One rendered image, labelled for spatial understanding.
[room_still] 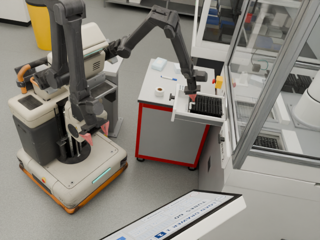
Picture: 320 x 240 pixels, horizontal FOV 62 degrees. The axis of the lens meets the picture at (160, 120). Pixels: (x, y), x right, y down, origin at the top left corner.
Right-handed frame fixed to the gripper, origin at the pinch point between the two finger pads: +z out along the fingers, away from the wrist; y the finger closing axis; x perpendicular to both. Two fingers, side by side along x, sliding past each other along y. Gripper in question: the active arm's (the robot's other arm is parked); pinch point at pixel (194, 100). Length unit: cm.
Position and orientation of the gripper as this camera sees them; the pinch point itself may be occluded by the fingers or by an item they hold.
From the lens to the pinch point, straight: 174.3
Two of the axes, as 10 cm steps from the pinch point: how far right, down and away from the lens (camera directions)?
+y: -9.7, 0.4, 2.4
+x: -1.6, 6.2, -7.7
